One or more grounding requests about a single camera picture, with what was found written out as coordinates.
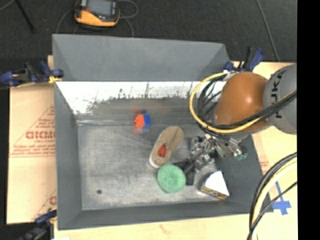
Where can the beige shoe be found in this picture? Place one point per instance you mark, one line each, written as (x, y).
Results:
(171, 137)

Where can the orange and blue cube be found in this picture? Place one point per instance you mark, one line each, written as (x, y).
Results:
(143, 122)

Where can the black hand tool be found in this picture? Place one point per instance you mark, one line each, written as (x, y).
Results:
(189, 170)

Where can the small red toy piece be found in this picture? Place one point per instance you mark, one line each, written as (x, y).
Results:
(162, 151)

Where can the brown cardboard board, red print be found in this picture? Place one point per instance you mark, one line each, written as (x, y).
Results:
(30, 139)

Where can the grey metal bin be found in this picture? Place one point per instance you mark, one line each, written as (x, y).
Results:
(112, 159)

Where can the white triangular box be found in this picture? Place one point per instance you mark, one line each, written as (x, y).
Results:
(216, 184)

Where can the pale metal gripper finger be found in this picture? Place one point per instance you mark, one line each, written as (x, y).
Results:
(205, 160)
(198, 144)

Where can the green round sponge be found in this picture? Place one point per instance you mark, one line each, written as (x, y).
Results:
(171, 178)

